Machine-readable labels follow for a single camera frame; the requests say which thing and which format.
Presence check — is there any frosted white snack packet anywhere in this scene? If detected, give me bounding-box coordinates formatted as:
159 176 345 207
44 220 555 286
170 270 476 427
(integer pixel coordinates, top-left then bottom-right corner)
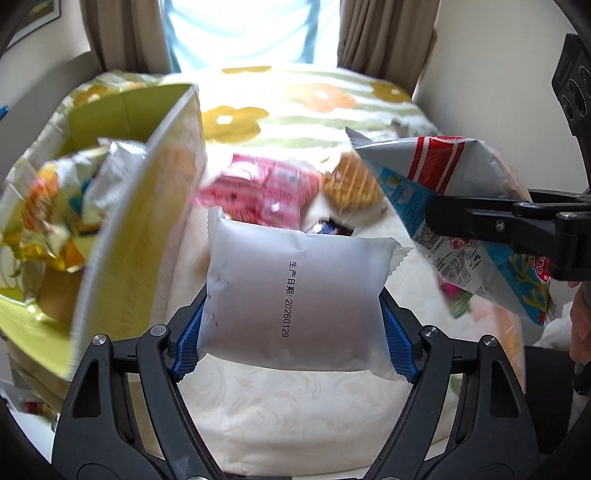
197 207 418 381

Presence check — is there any left brown curtain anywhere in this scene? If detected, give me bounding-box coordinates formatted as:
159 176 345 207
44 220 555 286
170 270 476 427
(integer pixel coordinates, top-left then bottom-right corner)
79 0 173 74

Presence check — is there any person right hand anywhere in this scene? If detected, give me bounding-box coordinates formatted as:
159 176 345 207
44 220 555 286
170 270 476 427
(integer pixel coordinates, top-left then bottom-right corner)
568 281 591 365

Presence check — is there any brown curtain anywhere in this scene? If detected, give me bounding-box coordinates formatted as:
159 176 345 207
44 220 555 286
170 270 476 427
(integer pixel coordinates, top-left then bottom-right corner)
79 0 173 74
337 0 440 94

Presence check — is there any grey headboard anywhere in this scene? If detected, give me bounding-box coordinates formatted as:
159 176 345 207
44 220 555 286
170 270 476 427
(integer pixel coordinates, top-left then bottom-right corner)
1 51 100 168

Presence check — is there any green small snack packet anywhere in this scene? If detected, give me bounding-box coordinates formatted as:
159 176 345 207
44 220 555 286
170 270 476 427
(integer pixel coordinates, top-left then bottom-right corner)
442 284 473 319

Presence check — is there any floral striped duvet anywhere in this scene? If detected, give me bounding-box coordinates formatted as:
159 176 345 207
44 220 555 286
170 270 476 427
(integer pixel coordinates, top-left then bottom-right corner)
37 65 438 154

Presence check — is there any pink striped snack bag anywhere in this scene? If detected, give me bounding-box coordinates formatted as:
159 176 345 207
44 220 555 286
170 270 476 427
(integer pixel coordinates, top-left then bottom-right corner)
192 154 322 230

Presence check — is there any white silver snack bag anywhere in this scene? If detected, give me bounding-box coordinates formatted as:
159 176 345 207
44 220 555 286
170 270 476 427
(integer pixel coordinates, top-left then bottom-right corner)
81 138 147 226

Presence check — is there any blue window cloth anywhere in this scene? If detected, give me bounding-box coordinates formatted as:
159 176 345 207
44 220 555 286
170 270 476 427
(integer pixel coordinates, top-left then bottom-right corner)
163 0 339 72

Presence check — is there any blue red white snack bag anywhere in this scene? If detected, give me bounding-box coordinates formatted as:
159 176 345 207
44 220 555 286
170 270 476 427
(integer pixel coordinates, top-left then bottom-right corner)
346 129 555 326

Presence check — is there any green cardboard box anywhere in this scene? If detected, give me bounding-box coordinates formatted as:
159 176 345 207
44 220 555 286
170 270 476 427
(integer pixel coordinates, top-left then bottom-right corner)
1 83 206 381

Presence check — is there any right brown curtain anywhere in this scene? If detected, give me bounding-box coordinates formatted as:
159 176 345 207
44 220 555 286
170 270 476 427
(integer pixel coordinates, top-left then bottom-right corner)
337 0 440 94

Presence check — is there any cheese snack bag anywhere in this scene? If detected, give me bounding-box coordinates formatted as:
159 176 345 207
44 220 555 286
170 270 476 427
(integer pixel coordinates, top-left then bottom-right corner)
1 146 108 273

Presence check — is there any clear waffle packet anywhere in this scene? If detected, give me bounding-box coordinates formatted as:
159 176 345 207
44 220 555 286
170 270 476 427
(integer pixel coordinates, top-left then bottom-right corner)
322 150 384 211

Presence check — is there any framed houses picture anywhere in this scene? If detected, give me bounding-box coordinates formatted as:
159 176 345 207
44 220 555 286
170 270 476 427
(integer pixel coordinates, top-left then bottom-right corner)
1 0 61 54

